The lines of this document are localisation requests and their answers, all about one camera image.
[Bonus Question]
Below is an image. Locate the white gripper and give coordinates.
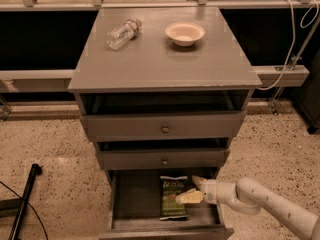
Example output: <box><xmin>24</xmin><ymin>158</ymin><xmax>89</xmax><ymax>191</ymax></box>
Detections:
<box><xmin>175</xmin><ymin>175</ymin><xmax>217</xmax><ymax>204</ymax></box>

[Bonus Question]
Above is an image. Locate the green jalapeno chip bag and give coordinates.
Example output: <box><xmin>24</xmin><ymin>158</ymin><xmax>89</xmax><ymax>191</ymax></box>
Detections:
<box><xmin>160</xmin><ymin>176</ymin><xmax>188</xmax><ymax>221</ymax></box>

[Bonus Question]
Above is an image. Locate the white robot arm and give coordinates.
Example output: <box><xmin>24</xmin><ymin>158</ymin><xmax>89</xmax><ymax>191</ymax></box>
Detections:
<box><xmin>175</xmin><ymin>176</ymin><xmax>320</xmax><ymax>240</ymax></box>

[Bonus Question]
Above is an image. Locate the grey middle drawer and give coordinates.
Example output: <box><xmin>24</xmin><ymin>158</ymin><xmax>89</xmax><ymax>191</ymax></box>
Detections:
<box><xmin>96</xmin><ymin>148</ymin><xmax>230</xmax><ymax>170</ymax></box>

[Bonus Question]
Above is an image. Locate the grey open bottom drawer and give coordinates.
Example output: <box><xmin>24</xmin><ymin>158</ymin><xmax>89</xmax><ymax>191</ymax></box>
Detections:
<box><xmin>98</xmin><ymin>168</ymin><xmax>234</xmax><ymax>240</ymax></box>

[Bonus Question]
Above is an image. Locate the grey wooden drawer cabinet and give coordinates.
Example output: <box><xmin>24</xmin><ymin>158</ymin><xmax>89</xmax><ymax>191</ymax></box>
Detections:
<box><xmin>67</xmin><ymin>6</ymin><xmax>263</xmax><ymax>240</ymax></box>

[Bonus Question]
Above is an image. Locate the grey top drawer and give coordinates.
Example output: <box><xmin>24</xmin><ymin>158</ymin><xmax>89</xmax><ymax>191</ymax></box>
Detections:
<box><xmin>80</xmin><ymin>112</ymin><xmax>246</xmax><ymax>142</ymax></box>

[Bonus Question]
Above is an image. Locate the dark cabinet at right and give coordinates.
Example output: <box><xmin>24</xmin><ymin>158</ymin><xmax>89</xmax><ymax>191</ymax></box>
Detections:
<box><xmin>295</xmin><ymin>51</ymin><xmax>320</xmax><ymax>134</ymax></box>

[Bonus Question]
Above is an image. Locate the white paper bowl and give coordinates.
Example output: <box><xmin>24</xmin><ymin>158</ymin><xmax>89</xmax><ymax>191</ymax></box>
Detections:
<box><xmin>165</xmin><ymin>22</ymin><xmax>205</xmax><ymax>47</ymax></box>

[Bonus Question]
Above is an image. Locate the clear plastic water bottle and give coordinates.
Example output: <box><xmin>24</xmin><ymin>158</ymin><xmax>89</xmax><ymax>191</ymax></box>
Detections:
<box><xmin>106</xmin><ymin>19</ymin><xmax>142</xmax><ymax>50</ymax></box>

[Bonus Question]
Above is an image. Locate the black stand leg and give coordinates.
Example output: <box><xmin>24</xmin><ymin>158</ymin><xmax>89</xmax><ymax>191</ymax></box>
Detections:
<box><xmin>0</xmin><ymin>164</ymin><xmax>42</xmax><ymax>240</ymax></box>

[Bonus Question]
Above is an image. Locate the metal window railing frame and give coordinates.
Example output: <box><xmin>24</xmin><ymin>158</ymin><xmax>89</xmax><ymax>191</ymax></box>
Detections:
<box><xmin>0</xmin><ymin>0</ymin><xmax>320</xmax><ymax>122</ymax></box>

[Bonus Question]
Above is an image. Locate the thin black floor cable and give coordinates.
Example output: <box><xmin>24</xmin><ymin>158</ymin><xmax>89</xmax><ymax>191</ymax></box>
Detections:
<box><xmin>0</xmin><ymin>180</ymin><xmax>50</xmax><ymax>240</ymax></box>

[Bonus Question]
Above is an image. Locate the white hanging cable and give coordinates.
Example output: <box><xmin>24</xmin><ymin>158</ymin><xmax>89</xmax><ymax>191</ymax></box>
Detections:
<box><xmin>256</xmin><ymin>0</ymin><xmax>320</xmax><ymax>92</ymax></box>

